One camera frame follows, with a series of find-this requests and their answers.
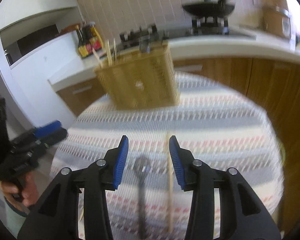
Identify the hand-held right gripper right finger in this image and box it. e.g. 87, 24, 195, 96
169, 135, 282, 240

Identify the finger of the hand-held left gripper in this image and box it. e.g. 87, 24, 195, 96
34, 120, 62, 138
43, 128, 69, 147

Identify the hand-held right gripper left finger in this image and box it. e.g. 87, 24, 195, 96
17, 135, 129, 240

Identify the metal spoon with black handle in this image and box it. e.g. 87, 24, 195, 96
133, 157, 151, 240

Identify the yellow plastic utensil basket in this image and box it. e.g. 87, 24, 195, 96
93, 41, 181, 111

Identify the person's left forearm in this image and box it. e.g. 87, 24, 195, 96
3, 197, 31, 238

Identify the person's left hand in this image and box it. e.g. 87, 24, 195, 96
0, 174, 40, 207

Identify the striped woven tablecloth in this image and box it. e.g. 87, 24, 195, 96
50, 72, 286, 240

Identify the dark soy sauce bottle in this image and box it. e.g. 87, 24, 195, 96
76, 28, 89, 59

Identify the oil bottle with red label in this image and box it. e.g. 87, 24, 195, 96
83, 22, 104, 51

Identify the brown woven tray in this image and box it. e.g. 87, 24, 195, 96
60, 23, 82, 34

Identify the white kitchen countertop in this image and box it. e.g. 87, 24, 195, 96
47, 31, 300, 93

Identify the black burner pan support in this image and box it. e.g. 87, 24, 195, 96
119, 24, 158, 47
192, 15, 229, 35

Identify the black glass gas cooktop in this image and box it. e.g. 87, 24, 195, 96
119, 24, 257, 48

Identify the black wok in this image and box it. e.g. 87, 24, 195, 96
182, 0, 244, 18

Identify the beige rice cooker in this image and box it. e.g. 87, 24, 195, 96
262, 5, 291, 39

